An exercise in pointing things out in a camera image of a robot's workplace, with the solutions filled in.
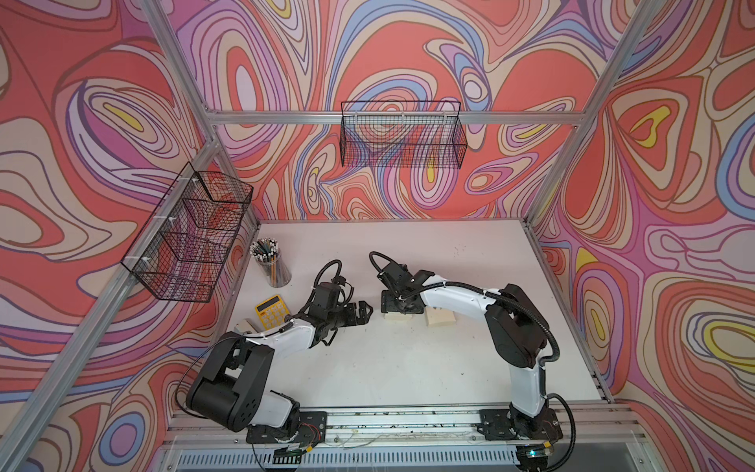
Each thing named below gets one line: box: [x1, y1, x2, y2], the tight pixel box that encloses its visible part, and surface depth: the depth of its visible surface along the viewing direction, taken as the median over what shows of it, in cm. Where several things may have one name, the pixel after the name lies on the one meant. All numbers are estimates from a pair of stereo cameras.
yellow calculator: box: [253, 294, 291, 331], surface depth 96 cm
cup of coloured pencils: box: [249, 236, 292, 289], surface depth 92 cm
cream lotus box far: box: [384, 311, 412, 321], surface depth 93 cm
